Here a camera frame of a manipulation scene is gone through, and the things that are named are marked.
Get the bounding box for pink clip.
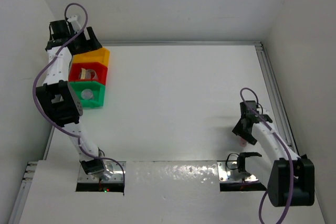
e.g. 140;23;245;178
240;138;248;148

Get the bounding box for clear tape roll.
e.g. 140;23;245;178
86;69;99;80

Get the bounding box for beige tape roll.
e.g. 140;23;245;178
79;68;87;80

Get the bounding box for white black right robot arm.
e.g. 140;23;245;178
232;100;314;207

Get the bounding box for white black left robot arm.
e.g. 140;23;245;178
33;19;106;180

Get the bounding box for yellow plastic bin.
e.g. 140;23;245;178
72;47;110;67

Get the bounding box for red plastic bin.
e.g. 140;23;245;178
69;62;108;85

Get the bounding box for green plastic bin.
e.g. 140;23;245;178
70;81;106;109

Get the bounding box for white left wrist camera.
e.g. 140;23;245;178
67;14;82;33

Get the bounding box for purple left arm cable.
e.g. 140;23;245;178
31;3;126;183

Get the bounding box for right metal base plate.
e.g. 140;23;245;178
217;161;259;183

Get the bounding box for metal base plate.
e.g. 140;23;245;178
77;161;126;184
217;161;259;183

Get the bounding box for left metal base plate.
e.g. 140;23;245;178
77;161;126;184

